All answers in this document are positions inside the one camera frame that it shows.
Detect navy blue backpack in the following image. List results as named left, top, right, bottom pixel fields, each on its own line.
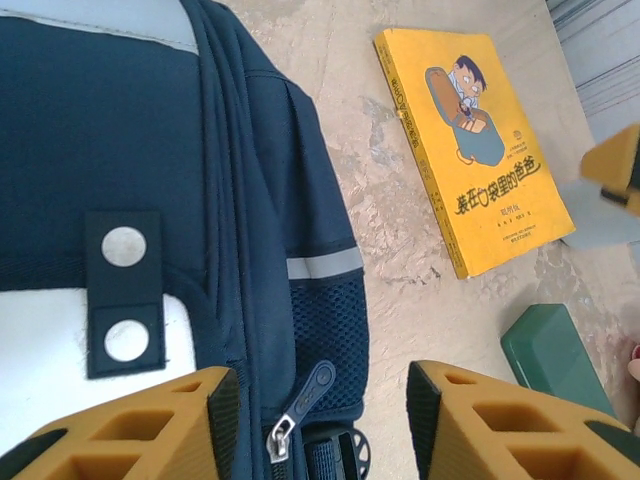
left=0, top=0, right=374, bottom=480

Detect yellow cartoon paperback book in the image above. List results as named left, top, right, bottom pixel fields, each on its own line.
left=373, top=28, right=576, bottom=281

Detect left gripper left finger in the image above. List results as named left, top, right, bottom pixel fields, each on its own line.
left=0, top=366, right=241, bottom=480

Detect green pencil case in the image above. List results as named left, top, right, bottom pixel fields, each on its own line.
left=500, top=303, right=619, bottom=421

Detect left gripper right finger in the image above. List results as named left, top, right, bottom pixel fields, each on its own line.
left=405, top=359, right=640, bottom=480

